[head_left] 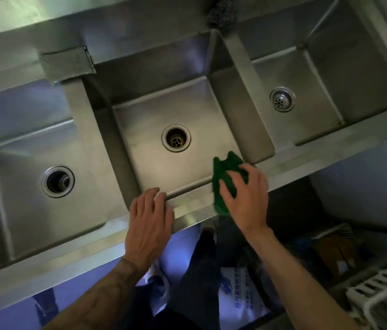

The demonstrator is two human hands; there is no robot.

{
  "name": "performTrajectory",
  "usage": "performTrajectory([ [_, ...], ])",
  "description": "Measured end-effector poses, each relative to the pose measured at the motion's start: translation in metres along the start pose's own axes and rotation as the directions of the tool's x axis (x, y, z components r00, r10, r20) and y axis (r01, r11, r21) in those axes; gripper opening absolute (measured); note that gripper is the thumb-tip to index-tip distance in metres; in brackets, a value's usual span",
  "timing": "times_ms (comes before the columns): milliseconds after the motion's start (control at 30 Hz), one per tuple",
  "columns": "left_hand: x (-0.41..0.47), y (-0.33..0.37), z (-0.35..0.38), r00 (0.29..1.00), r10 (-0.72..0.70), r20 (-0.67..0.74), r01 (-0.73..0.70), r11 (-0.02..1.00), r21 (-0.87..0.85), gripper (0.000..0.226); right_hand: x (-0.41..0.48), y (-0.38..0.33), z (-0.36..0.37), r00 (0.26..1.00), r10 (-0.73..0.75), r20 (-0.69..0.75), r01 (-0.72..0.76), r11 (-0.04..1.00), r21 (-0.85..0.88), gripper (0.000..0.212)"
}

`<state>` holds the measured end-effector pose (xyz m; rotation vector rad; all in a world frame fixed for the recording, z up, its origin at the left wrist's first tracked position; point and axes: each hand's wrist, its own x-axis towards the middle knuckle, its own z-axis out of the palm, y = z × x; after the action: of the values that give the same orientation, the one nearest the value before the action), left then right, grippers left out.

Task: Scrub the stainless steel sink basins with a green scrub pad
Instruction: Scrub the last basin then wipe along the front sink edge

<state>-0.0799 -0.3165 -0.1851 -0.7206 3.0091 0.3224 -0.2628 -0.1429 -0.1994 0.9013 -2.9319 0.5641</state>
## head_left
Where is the person's right hand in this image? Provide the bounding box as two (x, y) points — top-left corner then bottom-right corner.
(218, 163), (270, 243)

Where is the person's left hand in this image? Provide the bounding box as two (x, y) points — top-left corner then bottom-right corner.
(124, 187), (175, 272)

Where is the green scouring cloth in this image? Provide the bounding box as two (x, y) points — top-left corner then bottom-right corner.
(212, 151), (251, 217)

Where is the grey steel wool scourer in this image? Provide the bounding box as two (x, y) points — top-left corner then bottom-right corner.
(207, 0), (239, 30)

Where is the person's left forearm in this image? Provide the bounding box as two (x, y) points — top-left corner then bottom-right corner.
(42, 257), (150, 330)

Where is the person's right forearm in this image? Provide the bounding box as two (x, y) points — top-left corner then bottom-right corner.
(248, 228), (362, 330)

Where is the white blue-printed bag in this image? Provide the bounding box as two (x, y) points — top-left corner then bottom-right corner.
(217, 266), (271, 330)

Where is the brown cardboard box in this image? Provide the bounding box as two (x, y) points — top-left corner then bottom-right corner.
(312, 223), (362, 279)

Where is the silver scouring sponge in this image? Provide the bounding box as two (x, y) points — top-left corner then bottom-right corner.
(39, 46), (97, 86)

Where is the white wire rack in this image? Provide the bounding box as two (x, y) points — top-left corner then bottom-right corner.
(346, 252), (387, 330)

